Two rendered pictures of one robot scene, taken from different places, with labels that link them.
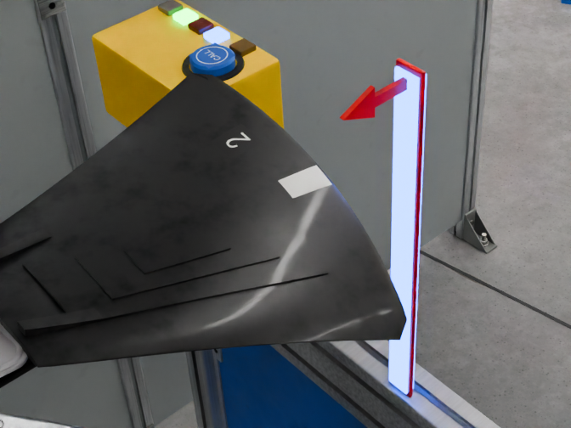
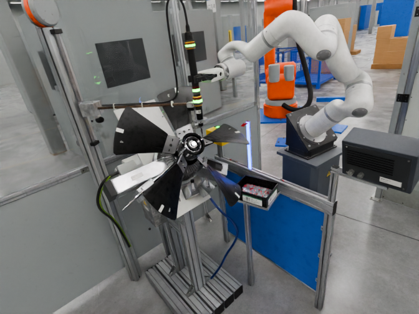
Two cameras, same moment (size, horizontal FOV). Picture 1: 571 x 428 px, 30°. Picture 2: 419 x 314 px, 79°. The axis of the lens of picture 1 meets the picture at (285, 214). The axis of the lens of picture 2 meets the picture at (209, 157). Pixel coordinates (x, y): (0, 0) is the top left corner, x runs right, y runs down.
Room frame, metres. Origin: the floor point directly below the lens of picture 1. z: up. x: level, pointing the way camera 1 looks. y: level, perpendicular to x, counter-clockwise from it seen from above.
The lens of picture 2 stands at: (-0.84, 0.15, 1.69)
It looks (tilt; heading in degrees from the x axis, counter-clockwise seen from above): 26 degrees down; 1
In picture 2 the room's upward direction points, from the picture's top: 7 degrees counter-clockwise
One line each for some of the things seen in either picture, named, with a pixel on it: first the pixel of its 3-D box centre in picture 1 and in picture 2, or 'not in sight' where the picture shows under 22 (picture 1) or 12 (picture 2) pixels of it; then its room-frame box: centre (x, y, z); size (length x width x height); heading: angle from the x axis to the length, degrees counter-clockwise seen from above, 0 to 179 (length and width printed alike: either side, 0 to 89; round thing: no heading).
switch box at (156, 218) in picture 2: not in sight; (153, 205); (0.51, 0.57, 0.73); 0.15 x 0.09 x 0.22; 38
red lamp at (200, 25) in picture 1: (200, 25); not in sight; (0.86, 0.07, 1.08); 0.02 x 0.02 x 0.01; 38
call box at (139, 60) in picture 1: (189, 92); (219, 136); (0.84, 0.08, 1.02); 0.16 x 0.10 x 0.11; 38
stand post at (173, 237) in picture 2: not in sight; (169, 217); (0.56, 0.50, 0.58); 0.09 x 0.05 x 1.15; 128
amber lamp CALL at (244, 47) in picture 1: (242, 47); not in sight; (0.82, 0.03, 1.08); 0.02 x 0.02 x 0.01; 38
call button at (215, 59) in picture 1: (212, 62); not in sight; (0.80, 0.05, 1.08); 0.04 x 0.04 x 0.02
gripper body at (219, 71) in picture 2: not in sight; (211, 74); (0.45, 0.10, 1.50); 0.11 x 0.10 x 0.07; 128
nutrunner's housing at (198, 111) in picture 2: not in sight; (194, 79); (0.38, 0.18, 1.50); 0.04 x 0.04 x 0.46
